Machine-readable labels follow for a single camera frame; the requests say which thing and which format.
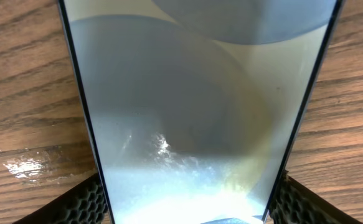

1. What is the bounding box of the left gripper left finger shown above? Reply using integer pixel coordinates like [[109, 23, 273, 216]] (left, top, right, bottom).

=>
[[14, 174, 108, 224]]

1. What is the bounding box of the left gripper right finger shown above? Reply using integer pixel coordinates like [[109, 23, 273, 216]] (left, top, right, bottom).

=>
[[269, 171, 361, 224]]

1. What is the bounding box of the blue Galaxy smartphone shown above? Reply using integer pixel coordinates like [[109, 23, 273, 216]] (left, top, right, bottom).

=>
[[59, 0, 342, 224]]

